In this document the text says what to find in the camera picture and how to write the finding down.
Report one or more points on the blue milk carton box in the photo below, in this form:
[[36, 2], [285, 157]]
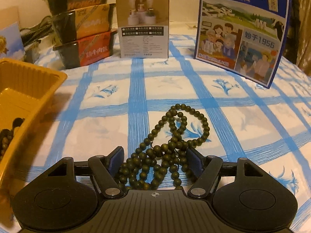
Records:
[[246, 37]]

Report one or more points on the white humidifier product box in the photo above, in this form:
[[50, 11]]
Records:
[[143, 28]]

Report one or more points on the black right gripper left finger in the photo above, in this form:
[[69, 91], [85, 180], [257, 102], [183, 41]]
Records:
[[104, 169]]

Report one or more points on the middle yellow food bowl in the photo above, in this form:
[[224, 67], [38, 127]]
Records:
[[84, 22]]

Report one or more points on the yellow plastic tray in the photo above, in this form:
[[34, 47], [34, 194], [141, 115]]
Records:
[[26, 93]]

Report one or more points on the light blue milk box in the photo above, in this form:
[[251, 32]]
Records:
[[11, 43]]

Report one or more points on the dark folding trolley frame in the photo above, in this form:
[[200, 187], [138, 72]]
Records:
[[297, 47]]

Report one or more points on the blue white checked bedsheet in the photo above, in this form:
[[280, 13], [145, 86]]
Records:
[[117, 102]]

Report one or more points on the bottom red food bowl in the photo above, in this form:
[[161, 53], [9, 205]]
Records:
[[87, 50]]

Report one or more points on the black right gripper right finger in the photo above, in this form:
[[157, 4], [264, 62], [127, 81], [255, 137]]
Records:
[[207, 171]]

